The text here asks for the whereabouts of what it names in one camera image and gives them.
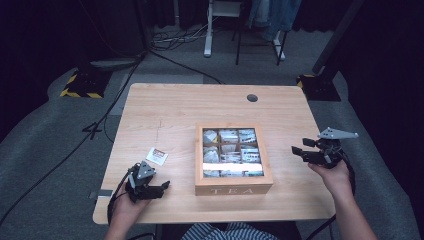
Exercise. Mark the black metal rack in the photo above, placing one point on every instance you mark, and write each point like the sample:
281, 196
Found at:
238, 40

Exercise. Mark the wooden tea box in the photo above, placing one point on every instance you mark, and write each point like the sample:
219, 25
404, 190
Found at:
233, 186

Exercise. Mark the striped-edge black stand base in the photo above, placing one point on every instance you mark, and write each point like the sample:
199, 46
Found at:
85, 85
320, 88

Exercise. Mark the pile of tea bag sachets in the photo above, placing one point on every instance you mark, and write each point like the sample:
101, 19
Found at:
231, 151

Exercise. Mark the person's right hand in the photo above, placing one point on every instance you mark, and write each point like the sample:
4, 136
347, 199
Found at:
333, 180

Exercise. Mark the person's striped clothing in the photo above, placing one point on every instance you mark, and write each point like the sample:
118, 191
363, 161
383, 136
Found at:
230, 233

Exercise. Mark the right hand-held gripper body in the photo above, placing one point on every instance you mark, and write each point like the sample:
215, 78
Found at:
330, 146

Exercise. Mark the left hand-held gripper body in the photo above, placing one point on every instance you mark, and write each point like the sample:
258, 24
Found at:
144, 175

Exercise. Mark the white desk leg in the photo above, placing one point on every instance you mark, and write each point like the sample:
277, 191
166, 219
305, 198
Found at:
209, 33

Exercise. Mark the hanging blue jeans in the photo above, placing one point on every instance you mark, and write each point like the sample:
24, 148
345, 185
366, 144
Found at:
276, 16

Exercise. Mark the person's left hand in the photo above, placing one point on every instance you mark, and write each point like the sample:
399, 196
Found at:
128, 208

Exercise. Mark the black slanted stand pole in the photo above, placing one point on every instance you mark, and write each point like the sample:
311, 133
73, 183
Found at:
336, 36

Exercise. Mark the white red-label tea bag packet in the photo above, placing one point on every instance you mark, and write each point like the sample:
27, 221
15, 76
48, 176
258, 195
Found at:
157, 156

